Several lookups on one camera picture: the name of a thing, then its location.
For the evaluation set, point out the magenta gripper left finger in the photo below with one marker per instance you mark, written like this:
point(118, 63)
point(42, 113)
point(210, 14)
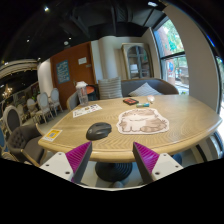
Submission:
point(78, 159)

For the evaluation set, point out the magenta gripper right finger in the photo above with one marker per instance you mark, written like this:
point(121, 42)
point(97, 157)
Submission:
point(146, 160)

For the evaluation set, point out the black computer mouse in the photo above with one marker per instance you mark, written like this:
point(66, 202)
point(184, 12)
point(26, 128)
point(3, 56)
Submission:
point(98, 131)

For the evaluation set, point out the cat-shaped mouse pad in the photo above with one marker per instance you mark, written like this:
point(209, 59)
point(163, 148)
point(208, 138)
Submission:
point(142, 121)

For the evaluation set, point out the yellow QR code sticker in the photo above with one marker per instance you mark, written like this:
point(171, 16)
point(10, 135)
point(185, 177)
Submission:
point(52, 135)

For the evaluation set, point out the round wooden table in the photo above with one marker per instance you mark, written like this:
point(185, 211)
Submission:
point(170, 124)

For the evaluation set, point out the white printed paper sheet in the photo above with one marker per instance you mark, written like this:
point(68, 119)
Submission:
point(86, 110)

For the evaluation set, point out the dark tufted armchair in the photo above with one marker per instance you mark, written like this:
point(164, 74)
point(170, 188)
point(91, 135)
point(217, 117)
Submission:
point(23, 145)

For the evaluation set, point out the dark red small box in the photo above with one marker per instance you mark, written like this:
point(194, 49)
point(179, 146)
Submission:
point(130, 101)

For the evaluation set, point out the small pink white object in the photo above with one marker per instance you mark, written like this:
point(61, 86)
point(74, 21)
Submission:
point(151, 98)

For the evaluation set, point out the white oval-back chair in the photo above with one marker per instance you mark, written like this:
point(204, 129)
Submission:
point(54, 99)
point(44, 106)

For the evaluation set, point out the light grey cushion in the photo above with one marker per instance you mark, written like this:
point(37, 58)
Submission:
point(144, 90)

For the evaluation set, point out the grey curved sofa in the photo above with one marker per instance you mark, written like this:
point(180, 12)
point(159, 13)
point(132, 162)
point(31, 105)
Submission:
point(128, 86)

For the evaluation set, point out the striped grey cushion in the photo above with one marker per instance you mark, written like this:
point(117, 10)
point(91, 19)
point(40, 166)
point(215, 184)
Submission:
point(110, 88)

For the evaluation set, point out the blue poster on door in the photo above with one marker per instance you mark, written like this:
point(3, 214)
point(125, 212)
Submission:
point(62, 69)

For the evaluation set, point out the brown wooden door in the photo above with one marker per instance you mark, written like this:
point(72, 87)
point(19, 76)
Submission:
point(79, 59)

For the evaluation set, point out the white arched cabinet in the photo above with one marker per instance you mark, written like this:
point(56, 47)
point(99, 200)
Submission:
point(137, 58)

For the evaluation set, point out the large window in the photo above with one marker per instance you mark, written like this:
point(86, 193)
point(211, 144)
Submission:
point(173, 62)

